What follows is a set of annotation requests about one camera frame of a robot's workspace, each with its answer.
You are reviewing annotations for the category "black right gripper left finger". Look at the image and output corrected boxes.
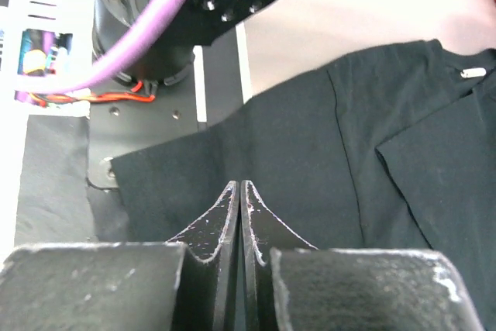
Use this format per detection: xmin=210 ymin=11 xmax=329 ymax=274
xmin=169 ymin=181 xmax=239 ymax=330

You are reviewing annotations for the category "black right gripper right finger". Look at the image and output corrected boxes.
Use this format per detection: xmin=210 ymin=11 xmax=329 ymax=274
xmin=240 ymin=180 xmax=316 ymax=330

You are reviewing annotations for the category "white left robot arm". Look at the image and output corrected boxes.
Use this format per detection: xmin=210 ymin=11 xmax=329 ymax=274
xmin=93 ymin=0 xmax=276 ymax=84

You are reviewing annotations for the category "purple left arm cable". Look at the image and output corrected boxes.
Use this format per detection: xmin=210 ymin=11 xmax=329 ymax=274
xmin=15 ymin=0 xmax=208 ymax=95

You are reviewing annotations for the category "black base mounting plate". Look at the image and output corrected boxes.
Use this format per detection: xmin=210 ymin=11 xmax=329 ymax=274
xmin=87 ymin=30 xmax=245 ymax=243

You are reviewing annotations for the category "black t-shirt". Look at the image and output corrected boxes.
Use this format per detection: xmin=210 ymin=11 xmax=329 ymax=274
xmin=112 ymin=40 xmax=495 ymax=330

